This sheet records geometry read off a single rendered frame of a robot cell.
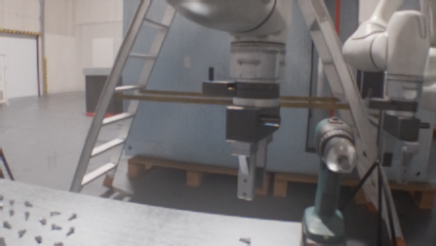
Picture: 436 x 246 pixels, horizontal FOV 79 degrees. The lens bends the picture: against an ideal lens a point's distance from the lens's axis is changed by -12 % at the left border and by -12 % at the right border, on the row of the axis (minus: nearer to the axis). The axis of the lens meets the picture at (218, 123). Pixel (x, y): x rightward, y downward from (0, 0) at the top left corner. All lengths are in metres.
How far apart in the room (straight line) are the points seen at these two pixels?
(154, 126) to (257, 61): 2.26
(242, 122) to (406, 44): 0.46
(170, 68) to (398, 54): 2.05
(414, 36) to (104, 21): 13.08
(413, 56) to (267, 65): 0.41
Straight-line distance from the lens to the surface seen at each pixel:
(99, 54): 6.31
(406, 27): 0.77
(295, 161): 2.43
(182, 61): 2.51
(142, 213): 0.68
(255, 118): 0.43
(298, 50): 2.33
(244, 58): 0.45
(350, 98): 1.64
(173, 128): 2.59
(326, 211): 0.53
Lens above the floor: 0.96
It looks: 10 degrees down
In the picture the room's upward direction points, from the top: 1 degrees clockwise
